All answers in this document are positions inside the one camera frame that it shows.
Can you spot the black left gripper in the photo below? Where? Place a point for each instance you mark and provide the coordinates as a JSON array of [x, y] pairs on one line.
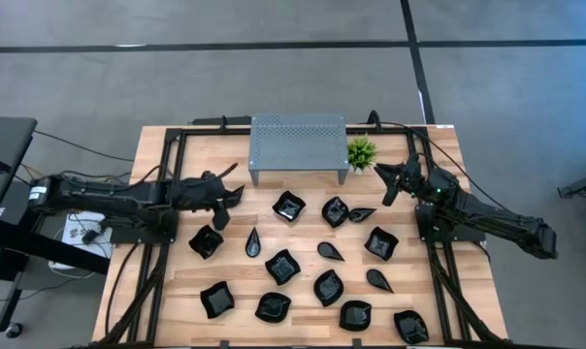
[[196, 194]]

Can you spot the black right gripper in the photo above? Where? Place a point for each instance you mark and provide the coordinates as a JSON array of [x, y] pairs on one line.
[[415, 180]]

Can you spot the black square wavy mini plate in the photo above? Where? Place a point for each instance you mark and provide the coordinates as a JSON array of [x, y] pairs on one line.
[[355, 316], [283, 267], [206, 242], [289, 207], [381, 244], [217, 300]]

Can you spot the black leaf-shaped mini plate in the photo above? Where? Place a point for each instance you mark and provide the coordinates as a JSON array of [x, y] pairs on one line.
[[273, 308], [328, 288], [411, 328], [335, 212]]

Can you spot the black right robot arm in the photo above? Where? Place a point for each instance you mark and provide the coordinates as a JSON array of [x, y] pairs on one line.
[[492, 218]]

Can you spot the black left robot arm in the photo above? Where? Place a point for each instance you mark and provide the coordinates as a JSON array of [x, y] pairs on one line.
[[104, 199]]

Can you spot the green plant in white pot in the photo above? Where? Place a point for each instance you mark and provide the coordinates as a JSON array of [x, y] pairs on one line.
[[361, 154]]

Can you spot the grey perforated metal shelf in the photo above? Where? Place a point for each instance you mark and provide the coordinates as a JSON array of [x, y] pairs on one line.
[[298, 145]]

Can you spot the black power adapter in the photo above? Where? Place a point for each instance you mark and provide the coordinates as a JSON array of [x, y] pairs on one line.
[[90, 236]]

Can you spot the white printed paper sheet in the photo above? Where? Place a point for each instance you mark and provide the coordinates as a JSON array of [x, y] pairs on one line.
[[72, 242]]

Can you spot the white power strip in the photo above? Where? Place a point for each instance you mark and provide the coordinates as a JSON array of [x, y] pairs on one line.
[[60, 265]]

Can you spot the black metal stand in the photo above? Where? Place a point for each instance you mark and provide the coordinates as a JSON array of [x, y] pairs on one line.
[[584, 186]]

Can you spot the black desk top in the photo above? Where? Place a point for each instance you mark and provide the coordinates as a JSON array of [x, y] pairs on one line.
[[7, 140]]

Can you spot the black caster wheel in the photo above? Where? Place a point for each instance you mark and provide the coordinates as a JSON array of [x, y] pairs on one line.
[[14, 330]]

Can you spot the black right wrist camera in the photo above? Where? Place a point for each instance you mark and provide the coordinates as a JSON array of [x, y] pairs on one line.
[[391, 195]]

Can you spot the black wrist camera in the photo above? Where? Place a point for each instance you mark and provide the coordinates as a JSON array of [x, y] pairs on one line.
[[391, 195], [220, 219]]

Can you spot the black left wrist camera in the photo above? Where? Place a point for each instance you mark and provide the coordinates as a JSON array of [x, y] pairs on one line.
[[220, 219]]

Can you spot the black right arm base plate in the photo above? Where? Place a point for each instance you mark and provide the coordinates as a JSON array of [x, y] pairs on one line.
[[426, 230]]

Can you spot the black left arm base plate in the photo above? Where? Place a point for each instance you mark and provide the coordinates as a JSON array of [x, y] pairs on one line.
[[128, 237]]

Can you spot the black desk leg frame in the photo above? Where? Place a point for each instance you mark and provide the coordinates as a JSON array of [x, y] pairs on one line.
[[55, 249]]

